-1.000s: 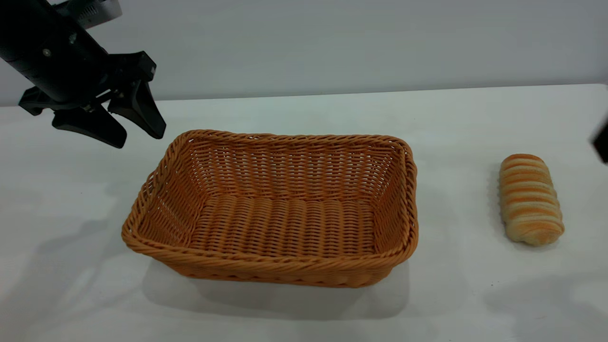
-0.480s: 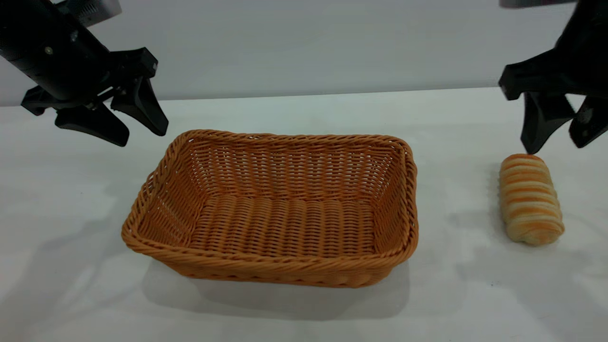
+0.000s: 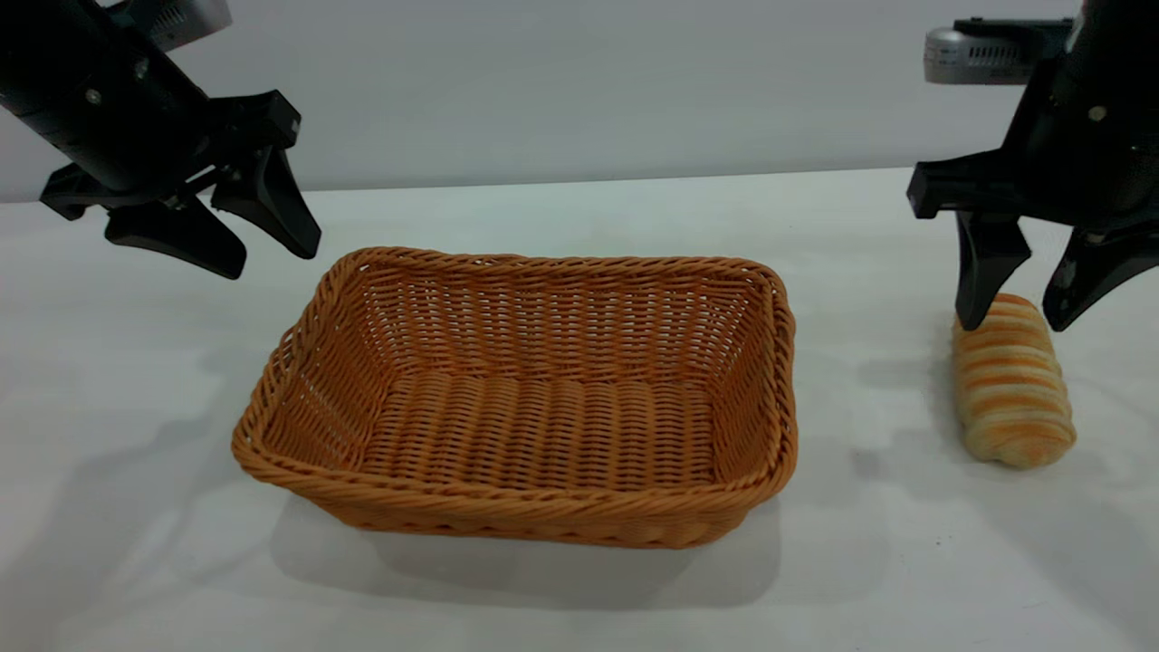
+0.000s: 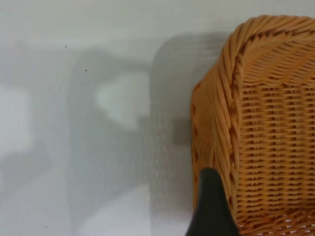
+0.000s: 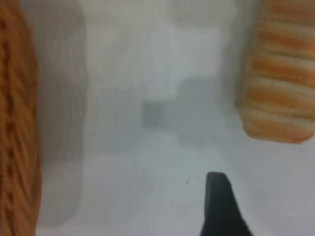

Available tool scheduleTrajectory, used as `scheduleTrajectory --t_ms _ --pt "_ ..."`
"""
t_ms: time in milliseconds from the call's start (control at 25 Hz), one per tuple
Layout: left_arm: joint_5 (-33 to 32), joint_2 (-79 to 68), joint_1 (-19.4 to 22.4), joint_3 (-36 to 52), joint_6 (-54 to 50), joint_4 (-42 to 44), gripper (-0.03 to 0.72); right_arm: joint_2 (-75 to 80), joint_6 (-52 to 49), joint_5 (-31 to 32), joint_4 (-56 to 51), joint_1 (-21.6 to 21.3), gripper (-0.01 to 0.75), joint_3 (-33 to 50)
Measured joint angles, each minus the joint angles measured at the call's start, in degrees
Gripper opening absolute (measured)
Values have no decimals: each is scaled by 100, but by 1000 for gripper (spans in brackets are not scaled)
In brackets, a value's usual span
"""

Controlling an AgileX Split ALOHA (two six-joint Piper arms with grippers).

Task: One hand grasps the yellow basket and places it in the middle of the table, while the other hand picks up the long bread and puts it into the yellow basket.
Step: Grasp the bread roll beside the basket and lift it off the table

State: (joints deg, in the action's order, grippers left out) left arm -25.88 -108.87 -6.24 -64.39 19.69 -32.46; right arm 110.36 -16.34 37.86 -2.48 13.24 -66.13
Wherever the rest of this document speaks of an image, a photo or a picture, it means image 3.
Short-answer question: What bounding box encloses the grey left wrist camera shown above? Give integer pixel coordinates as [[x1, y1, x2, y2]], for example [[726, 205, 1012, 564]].
[[127, 0, 234, 52]]

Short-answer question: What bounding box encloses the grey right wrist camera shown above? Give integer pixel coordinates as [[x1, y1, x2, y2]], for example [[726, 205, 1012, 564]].
[[924, 17, 1080, 87]]

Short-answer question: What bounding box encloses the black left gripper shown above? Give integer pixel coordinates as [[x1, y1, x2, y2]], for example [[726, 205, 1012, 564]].
[[0, 0, 323, 281]]

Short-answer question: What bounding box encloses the orange woven wicker basket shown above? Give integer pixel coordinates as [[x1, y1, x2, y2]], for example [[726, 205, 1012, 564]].
[[231, 246, 799, 551]]

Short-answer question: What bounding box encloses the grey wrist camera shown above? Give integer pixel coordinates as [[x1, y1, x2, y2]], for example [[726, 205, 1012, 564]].
[[924, 17, 1080, 87], [127, 0, 234, 52]]

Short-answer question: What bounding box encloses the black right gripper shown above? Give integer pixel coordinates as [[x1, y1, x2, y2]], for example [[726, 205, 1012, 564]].
[[907, 0, 1159, 332]]

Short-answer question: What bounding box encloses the striped bread roll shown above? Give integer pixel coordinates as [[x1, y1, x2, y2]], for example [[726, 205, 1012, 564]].
[[951, 292, 1078, 470]]

